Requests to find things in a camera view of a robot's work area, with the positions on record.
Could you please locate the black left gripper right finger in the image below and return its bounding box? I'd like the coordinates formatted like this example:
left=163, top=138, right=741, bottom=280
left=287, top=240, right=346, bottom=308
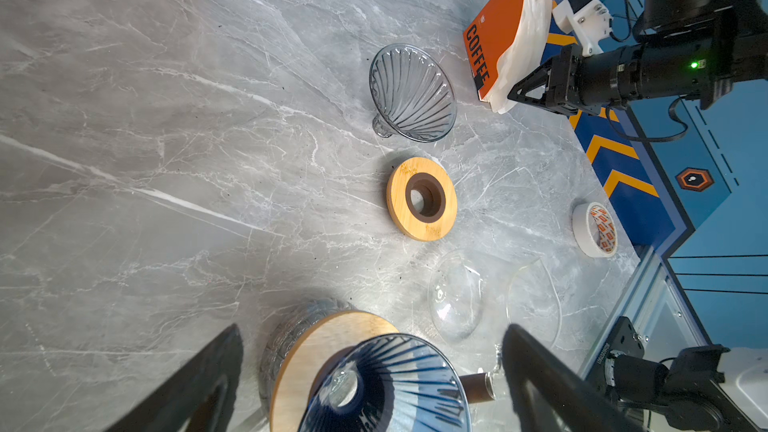
left=501, top=324, right=643, bottom=431

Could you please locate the blue ribbed glass dripper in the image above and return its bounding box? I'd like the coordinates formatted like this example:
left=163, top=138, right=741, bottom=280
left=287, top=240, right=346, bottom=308
left=298, top=333, right=471, bottom=431

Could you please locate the bamboo dripper ring stand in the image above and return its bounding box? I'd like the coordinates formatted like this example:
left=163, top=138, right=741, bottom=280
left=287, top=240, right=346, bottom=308
left=269, top=310, right=397, bottom=431

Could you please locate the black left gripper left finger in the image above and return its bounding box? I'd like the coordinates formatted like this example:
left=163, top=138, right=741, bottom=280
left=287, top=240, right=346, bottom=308
left=108, top=324, right=243, bottom=431

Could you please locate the grey ribbed glass dripper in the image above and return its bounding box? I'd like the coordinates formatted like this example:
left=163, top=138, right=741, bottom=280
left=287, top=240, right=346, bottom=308
left=369, top=43, right=457, bottom=143

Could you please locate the orange coffee filter pack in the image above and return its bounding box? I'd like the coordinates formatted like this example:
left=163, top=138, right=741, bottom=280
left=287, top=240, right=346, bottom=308
left=464, top=0, right=552, bottom=114

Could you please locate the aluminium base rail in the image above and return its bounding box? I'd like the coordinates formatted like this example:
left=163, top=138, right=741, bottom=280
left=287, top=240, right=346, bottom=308
left=579, top=246, right=711, bottom=378

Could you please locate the clear glass pitcher wooden handle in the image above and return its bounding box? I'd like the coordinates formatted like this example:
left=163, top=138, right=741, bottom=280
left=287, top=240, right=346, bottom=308
left=427, top=248, right=564, bottom=404

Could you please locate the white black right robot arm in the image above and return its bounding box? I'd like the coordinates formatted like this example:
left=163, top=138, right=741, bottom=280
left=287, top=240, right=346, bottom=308
left=508, top=0, right=767, bottom=116

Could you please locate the roll of clear tape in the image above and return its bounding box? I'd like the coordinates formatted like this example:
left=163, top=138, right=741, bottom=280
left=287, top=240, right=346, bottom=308
left=571, top=202, right=618, bottom=258

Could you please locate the ribbed glass coffee server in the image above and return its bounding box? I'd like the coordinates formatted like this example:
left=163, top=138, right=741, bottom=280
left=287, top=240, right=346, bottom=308
left=258, top=298, right=356, bottom=411

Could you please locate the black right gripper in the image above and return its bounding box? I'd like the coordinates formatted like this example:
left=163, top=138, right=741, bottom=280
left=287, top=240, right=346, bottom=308
left=507, top=44, right=642, bottom=116

